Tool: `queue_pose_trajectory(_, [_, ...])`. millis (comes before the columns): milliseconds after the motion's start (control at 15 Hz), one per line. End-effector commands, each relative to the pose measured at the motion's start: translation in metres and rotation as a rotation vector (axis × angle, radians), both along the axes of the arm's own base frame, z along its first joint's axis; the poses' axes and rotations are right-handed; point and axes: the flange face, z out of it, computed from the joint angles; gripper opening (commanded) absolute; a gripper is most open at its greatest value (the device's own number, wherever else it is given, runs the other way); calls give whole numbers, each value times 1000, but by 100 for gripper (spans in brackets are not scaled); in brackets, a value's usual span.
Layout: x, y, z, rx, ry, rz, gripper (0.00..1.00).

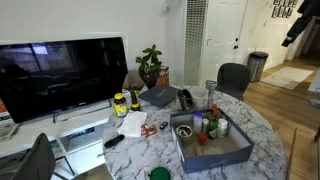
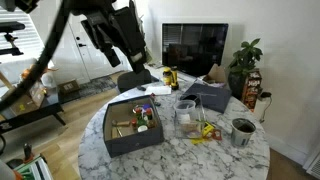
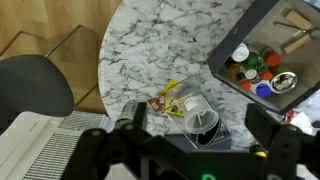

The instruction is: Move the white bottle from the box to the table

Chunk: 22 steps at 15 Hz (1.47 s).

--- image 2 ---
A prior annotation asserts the black camera stand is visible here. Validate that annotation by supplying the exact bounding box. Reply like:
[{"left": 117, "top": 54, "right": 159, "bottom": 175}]
[{"left": 0, "top": 21, "right": 27, "bottom": 57}]

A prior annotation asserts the orange Jenga game box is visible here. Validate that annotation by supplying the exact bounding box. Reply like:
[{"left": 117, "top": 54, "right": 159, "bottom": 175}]
[{"left": 241, "top": 68, "right": 263, "bottom": 113}]

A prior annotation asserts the white paper napkin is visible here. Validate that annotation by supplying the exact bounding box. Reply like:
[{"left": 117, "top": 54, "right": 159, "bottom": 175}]
[{"left": 144, "top": 85, "right": 173, "bottom": 97}]

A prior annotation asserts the brown paper bag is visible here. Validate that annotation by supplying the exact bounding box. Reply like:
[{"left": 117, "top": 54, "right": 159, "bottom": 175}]
[{"left": 202, "top": 63, "right": 228, "bottom": 88}]

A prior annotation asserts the green potted plant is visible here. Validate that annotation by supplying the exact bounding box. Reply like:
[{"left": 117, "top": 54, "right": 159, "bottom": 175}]
[{"left": 228, "top": 37, "right": 264, "bottom": 100}]

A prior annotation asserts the black flat screen television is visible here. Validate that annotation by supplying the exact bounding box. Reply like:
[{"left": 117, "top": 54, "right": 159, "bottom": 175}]
[{"left": 161, "top": 22, "right": 230, "bottom": 78}]

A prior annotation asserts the grey floor rug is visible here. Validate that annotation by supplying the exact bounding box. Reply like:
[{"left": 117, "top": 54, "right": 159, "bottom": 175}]
[{"left": 58, "top": 75, "right": 118, "bottom": 105}]

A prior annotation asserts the white bottle with white lid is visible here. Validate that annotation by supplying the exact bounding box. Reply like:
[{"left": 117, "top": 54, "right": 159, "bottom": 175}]
[{"left": 137, "top": 124, "right": 149, "bottom": 134}]

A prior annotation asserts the white floor vent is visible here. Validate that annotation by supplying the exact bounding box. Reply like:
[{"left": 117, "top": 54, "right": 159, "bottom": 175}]
[{"left": 305, "top": 152, "right": 320, "bottom": 180}]

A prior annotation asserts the thick black cable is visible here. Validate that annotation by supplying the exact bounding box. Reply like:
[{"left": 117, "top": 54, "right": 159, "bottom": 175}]
[{"left": 0, "top": 0, "right": 73, "bottom": 113}]

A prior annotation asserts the grey laptop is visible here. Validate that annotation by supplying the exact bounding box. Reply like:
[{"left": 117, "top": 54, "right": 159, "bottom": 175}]
[{"left": 179, "top": 82, "right": 233, "bottom": 114}]

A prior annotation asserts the clear plastic container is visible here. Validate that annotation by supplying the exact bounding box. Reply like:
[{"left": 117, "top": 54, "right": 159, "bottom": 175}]
[{"left": 173, "top": 94, "right": 207, "bottom": 140}]

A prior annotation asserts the green and white box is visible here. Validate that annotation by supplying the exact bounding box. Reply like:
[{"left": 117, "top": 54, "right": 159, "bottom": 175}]
[{"left": 14, "top": 155, "right": 54, "bottom": 180}]

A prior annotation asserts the yellow and black bottle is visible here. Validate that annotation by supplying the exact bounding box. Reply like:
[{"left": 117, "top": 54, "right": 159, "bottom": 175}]
[{"left": 170, "top": 65, "right": 180, "bottom": 91}]

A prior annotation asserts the wooden handled brush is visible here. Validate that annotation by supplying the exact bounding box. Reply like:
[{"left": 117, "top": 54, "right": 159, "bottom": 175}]
[{"left": 111, "top": 119, "right": 132, "bottom": 138}]

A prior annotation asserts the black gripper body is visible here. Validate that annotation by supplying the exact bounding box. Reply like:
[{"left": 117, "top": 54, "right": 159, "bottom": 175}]
[{"left": 71, "top": 0, "right": 148, "bottom": 56}]

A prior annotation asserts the black low bench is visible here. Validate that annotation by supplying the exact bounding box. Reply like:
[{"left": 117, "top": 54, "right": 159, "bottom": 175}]
[{"left": 0, "top": 87, "right": 68, "bottom": 135}]

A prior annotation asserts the small brown cardboard box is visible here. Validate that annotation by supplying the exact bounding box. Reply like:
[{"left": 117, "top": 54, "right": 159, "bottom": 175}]
[{"left": 58, "top": 79, "right": 81, "bottom": 95}]

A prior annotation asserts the red sauce packet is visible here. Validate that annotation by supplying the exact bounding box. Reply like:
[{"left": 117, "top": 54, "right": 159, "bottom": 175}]
[{"left": 210, "top": 129, "right": 223, "bottom": 141}]

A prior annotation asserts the small white device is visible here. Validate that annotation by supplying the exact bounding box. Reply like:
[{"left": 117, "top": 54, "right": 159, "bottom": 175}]
[{"left": 253, "top": 91, "right": 273, "bottom": 124}]

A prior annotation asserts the white door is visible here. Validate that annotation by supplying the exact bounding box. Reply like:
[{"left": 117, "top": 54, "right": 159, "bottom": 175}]
[{"left": 68, "top": 13, "right": 132, "bottom": 85}]

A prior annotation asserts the navy cardboard box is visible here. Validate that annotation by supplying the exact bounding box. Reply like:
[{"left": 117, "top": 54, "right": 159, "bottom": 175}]
[{"left": 102, "top": 94, "right": 165, "bottom": 158}]

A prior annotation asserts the large brown cardboard box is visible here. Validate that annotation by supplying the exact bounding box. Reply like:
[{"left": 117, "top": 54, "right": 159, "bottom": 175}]
[{"left": 9, "top": 81, "right": 47, "bottom": 116}]

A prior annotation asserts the dark grey chair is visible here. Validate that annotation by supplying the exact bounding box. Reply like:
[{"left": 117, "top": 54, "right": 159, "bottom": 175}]
[{"left": 117, "top": 69, "right": 153, "bottom": 94}]

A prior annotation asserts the green bottle with red cap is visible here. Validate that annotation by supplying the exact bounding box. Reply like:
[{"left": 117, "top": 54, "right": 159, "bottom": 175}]
[{"left": 145, "top": 109, "right": 154, "bottom": 122}]

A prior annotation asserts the yellow vitamin bottle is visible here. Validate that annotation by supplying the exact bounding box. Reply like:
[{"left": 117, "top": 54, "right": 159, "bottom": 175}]
[{"left": 162, "top": 67, "right": 173, "bottom": 87}]

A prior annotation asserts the yellow sauce packet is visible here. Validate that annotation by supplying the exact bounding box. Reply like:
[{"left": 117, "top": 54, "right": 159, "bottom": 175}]
[{"left": 190, "top": 121, "right": 216, "bottom": 145}]

